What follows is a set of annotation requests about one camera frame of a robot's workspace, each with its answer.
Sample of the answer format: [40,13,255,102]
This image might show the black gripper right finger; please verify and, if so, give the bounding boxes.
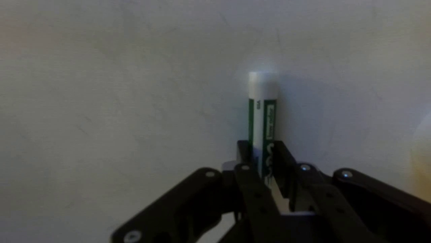
[269,139,431,243]

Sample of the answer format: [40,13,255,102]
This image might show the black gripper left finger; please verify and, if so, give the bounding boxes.
[110,139,281,243]

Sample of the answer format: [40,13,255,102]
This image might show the green marker pen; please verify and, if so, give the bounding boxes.
[247,71,281,181]

